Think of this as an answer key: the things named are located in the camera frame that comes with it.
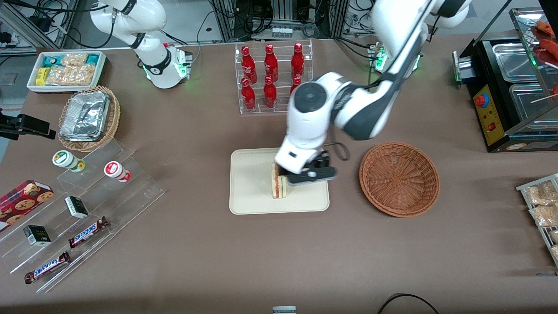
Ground Snickers chocolate bar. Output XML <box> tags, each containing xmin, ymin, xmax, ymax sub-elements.
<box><xmin>68</xmin><ymin>216</ymin><xmax>109</xmax><ymax>249</ymax></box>
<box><xmin>24</xmin><ymin>251</ymin><xmax>71</xmax><ymax>284</ymax></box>

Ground tray of packaged snacks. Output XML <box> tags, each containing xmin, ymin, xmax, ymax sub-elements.
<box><xmin>516</xmin><ymin>174</ymin><xmax>558</xmax><ymax>267</ymax></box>

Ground triangular sandwich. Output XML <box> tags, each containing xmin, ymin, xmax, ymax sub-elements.
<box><xmin>271</xmin><ymin>162</ymin><xmax>289</xmax><ymax>200</ymax></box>

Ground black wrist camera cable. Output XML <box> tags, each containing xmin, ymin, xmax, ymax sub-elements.
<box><xmin>326</xmin><ymin>141</ymin><xmax>351</xmax><ymax>161</ymax></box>

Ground red lid snack cup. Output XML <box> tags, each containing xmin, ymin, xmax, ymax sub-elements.
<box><xmin>104</xmin><ymin>161</ymin><xmax>132</xmax><ymax>183</ymax></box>

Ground red cookie box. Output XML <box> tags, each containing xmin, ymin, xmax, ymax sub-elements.
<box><xmin>0</xmin><ymin>180</ymin><xmax>54</xmax><ymax>232</ymax></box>

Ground cream plastic tray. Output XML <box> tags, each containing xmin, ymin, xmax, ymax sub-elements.
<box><xmin>229</xmin><ymin>148</ymin><xmax>330</xmax><ymax>215</ymax></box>

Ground small dark green box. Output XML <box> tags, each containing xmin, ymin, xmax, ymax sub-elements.
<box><xmin>23</xmin><ymin>225</ymin><xmax>52</xmax><ymax>247</ymax></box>
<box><xmin>65</xmin><ymin>196</ymin><xmax>89</xmax><ymax>219</ymax></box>

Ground black clamp device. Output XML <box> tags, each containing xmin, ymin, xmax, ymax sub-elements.
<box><xmin>0</xmin><ymin>109</ymin><xmax>57</xmax><ymax>141</ymax></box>

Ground clear acrylic stepped stand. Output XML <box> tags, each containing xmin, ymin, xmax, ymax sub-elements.
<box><xmin>0</xmin><ymin>139</ymin><xmax>165</xmax><ymax>294</ymax></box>

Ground round brown wicker basket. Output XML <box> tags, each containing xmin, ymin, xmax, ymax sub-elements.
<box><xmin>359</xmin><ymin>142</ymin><xmax>440</xmax><ymax>218</ymax></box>

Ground black looped cable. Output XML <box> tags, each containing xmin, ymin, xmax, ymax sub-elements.
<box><xmin>377</xmin><ymin>293</ymin><xmax>441</xmax><ymax>314</ymax></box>

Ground large rice cracker bag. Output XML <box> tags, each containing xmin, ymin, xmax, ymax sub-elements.
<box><xmin>45</xmin><ymin>64</ymin><xmax>97</xmax><ymax>86</ymax></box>

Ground black food warmer cabinet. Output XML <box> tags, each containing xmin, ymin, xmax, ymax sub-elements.
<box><xmin>453</xmin><ymin>7</ymin><xmax>558</xmax><ymax>153</ymax></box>

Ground oval tan wicker basket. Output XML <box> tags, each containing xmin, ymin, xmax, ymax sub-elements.
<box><xmin>58</xmin><ymin>85</ymin><xmax>121</xmax><ymax>153</ymax></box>

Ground stacked foil containers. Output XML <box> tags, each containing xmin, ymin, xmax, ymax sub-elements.
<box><xmin>59</xmin><ymin>91</ymin><xmax>110</xmax><ymax>142</ymax></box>

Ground clear acrylic bottle rack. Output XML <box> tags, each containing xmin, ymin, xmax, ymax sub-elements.
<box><xmin>235</xmin><ymin>39</ymin><xmax>313</xmax><ymax>115</ymax></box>

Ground aluminium frame structure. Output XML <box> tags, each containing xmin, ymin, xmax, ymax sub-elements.
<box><xmin>208</xmin><ymin>0</ymin><xmax>350</xmax><ymax>42</ymax></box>

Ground white snack bin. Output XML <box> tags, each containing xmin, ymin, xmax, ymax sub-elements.
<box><xmin>27</xmin><ymin>51</ymin><xmax>107</xmax><ymax>94</ymax></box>

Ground small rice cracker bag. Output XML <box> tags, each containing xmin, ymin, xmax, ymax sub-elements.
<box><xmin>61</xmin><ymin>53</ymin><xmax>88</xmax><ymax>67</ymax></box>

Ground green lid snack cup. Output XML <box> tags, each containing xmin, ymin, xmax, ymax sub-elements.
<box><xmin>52</xmin><ymin>150</ymin><xmax>86</xmax><ymax>173</ymax></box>

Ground orange sausages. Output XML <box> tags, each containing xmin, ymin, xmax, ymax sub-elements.
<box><xmin>532</xmin><ymin>20</ymin><xmax>558</xmax><ymax>67</ymax></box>

